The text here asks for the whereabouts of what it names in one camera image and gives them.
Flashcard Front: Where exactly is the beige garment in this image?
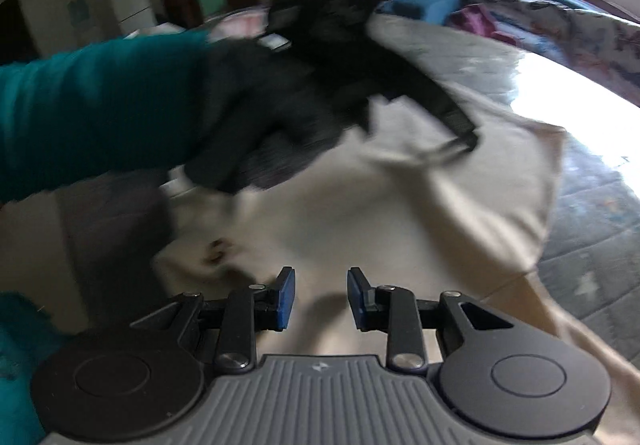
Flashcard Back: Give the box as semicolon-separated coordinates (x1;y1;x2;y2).
0;18;640;445

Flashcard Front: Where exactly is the large butterfly print cushion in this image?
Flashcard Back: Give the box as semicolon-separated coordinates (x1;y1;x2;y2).
547;5;640;102

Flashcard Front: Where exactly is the person's left forearm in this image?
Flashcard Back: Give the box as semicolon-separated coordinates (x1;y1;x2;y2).
0;30;217;206

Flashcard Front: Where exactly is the person's left hand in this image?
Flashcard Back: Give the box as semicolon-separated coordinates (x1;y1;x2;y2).
184;38;373;195

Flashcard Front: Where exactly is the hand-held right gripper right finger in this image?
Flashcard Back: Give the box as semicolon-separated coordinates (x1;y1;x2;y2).
347;267;516;372

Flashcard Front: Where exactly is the grey quilted star table cover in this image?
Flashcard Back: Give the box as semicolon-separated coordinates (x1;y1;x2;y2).
440;25;640;366

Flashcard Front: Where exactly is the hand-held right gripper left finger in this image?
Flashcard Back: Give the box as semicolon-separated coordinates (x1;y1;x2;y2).
131;266;296;373

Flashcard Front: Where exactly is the magenta robe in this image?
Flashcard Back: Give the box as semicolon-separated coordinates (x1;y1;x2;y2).
451;5;507;45

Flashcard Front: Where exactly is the person's teal top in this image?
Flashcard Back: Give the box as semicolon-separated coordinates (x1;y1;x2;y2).
0;292;68;445

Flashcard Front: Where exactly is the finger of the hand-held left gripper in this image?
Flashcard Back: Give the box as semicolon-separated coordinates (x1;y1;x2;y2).
385;69;480;161

